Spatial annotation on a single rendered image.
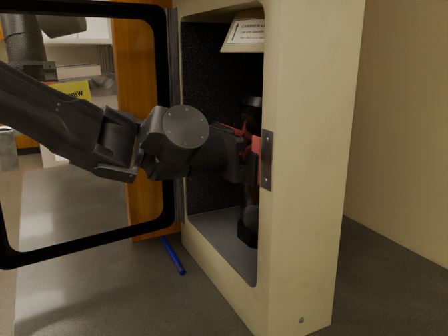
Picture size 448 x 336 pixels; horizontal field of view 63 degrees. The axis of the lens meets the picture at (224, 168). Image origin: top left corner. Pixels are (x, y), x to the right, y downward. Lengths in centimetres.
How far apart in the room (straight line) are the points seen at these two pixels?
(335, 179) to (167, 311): 32
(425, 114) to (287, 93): 44
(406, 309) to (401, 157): 32
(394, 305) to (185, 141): 43
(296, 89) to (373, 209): 56
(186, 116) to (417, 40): 52
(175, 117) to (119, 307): 33
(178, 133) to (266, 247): 17
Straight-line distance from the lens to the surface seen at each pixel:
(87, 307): 65
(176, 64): 67
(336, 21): 44
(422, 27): 82
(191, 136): 42
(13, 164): 61
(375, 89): 88
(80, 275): 73
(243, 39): 50
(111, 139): 48
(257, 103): 54
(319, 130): 44
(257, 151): 50
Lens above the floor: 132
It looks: 18 degrees down
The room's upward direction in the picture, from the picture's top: straight up
